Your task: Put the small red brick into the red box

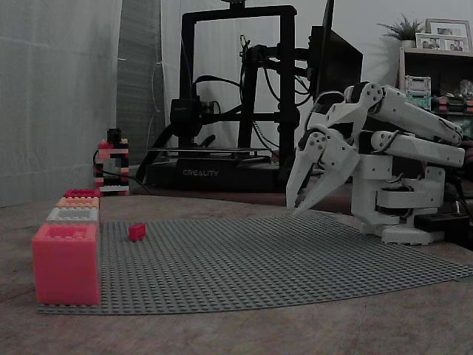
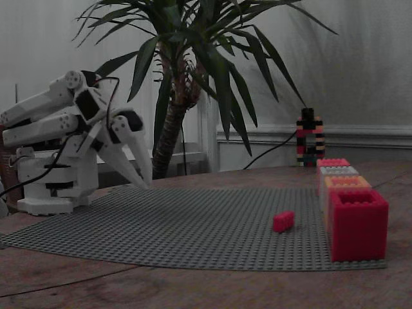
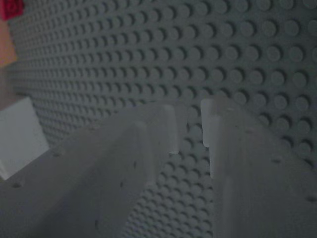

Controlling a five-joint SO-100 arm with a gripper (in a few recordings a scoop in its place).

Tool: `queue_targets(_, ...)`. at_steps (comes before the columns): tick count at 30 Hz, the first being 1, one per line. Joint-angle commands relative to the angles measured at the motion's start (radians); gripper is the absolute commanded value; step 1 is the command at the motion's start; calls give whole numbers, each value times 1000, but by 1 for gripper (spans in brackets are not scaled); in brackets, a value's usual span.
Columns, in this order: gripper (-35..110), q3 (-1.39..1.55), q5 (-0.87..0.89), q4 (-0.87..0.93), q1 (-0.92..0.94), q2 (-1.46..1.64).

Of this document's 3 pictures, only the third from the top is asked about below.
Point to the orange wedge-shaped object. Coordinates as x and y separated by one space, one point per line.
7 44

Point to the red hollow toy-brick tower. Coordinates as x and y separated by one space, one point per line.
11 8

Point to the grey studded baseplate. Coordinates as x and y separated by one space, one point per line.
173 54

